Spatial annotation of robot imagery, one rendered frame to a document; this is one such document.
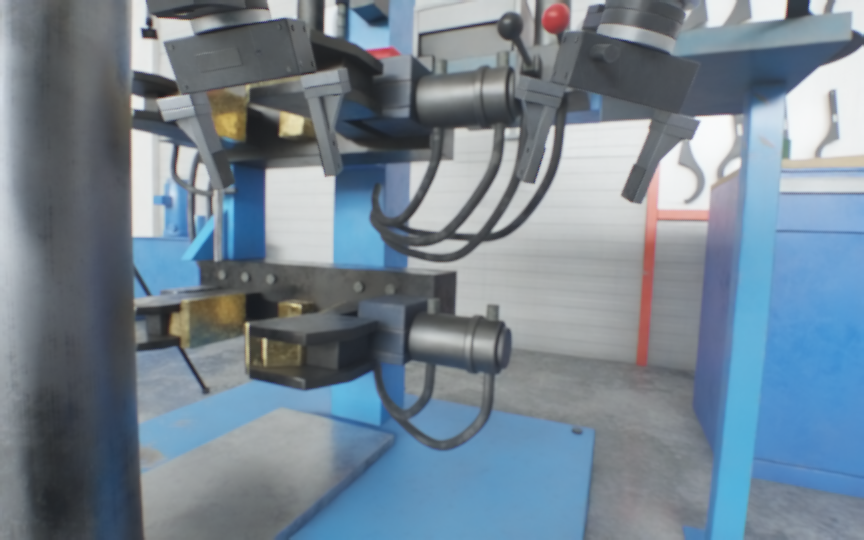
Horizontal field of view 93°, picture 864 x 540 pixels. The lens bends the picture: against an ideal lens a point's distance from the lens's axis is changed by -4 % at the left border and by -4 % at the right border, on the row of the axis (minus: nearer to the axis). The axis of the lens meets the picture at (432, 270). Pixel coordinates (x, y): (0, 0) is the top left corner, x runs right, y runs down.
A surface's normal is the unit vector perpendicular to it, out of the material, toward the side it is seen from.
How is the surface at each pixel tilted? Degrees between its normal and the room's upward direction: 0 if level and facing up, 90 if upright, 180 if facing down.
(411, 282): 90
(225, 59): 114
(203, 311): 90
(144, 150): 90
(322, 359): 90
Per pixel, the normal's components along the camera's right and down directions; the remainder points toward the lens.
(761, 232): -0.40, 0.06
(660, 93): 0.11, 0.47
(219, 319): 0.92, 0.06
